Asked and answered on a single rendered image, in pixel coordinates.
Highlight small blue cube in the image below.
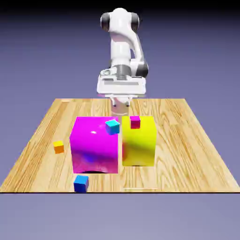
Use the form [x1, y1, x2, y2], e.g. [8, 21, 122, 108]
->
[73, 175, 89, 194]

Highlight large yellow box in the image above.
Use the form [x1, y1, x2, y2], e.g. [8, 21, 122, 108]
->
[121, 115, 158, 167]

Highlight large magenta box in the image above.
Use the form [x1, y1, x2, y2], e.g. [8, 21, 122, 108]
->
[69, 116, 119, 174]

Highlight small orange cube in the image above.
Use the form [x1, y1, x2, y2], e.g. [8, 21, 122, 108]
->
[52, 140, 65, 155]

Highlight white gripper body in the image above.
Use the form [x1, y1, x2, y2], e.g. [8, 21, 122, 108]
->
[96, 74, 147, 98]

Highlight small magenta cube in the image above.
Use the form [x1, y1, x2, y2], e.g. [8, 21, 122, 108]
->
[129, 115, 141, 129]

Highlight small cyan cube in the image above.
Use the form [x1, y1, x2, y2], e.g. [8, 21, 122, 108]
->
[105, 119, 120, 135]

